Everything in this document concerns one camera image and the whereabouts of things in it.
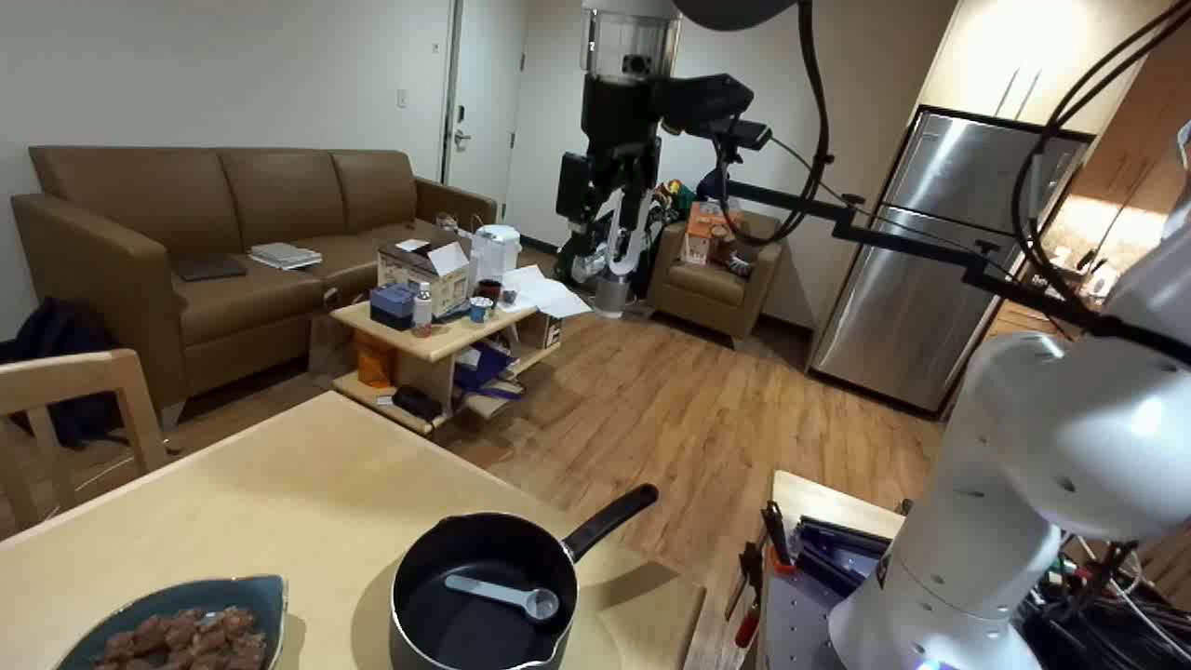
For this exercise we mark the clear measuring spoon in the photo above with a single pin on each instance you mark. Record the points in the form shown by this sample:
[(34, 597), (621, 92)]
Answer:
[(540, 605)]

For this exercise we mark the brown leather sofa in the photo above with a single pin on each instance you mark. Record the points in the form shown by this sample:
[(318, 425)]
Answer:
[(114, 262)]

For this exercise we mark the wooden robot cart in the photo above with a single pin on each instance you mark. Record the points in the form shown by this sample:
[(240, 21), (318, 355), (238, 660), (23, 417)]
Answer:
[(821, 496)]

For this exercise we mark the black backpack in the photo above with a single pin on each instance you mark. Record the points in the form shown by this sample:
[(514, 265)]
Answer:
[(58, 339)]

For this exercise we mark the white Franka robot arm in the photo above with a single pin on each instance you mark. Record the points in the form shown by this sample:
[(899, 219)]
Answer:
[(1054, 433)]

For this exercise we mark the brown food pieces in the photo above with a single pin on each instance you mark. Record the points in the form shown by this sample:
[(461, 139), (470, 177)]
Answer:
[(188, 639)]

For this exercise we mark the white plastic jug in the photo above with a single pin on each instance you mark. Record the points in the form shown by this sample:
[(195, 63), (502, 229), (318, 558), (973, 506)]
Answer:
[(496, 255)]

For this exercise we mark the stainless steel fridge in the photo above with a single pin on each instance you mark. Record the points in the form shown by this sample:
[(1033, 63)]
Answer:
[(916, 283)]

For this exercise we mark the orange container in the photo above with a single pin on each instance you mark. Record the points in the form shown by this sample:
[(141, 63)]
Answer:
[(378, 362)]

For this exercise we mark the tan armchair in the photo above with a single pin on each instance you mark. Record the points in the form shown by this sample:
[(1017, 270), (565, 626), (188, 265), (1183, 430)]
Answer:
[(713, 289)]

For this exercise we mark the red black clamp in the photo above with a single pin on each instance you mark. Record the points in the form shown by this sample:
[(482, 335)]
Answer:
[(749, 571)]

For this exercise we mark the blue cloth bag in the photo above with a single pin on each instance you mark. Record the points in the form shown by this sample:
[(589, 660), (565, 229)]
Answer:
[(491, 370)]

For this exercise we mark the wooden coffee table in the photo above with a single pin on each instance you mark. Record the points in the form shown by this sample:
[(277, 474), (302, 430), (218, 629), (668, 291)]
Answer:
[(434, 335)]

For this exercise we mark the black mobile robot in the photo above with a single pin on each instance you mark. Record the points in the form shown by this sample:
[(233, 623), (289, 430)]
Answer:
[(615, 111)]

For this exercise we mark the white book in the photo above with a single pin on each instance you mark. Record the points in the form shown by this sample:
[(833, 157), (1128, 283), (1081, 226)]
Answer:
[(286, 257)]

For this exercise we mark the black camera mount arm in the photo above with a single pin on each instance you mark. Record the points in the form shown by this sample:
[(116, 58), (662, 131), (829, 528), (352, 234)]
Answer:
[(916, 250)]

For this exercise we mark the light wooden dining chair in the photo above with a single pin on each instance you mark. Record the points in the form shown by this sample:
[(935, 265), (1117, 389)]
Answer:
[(78, 373)]

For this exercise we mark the blue ceramic bowl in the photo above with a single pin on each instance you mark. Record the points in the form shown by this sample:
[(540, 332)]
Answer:
[(249, 597)]

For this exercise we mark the orange box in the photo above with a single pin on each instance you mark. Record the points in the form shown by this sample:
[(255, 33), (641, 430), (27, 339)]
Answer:
[(703, 234)]

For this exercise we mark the white light switch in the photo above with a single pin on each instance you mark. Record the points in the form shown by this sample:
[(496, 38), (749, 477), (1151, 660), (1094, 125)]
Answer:
[(404, 97)]

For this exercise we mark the small blue box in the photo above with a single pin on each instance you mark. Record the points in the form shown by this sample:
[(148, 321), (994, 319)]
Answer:
[(394, 301)]

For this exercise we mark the white paper sheets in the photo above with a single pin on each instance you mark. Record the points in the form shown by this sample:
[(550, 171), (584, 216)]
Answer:
[(553, 300)]

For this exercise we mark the dark flat cushion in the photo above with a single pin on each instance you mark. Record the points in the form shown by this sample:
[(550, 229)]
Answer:
[(212, 265)]

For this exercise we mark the white door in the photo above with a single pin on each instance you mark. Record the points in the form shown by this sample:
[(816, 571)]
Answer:
[(487, 77)]

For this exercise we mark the black camera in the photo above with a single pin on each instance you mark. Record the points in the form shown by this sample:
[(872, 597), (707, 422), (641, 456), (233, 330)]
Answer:
[(708, 97)]

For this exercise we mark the open cardboard box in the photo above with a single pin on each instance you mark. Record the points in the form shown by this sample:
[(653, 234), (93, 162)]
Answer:
[(434, 283)]

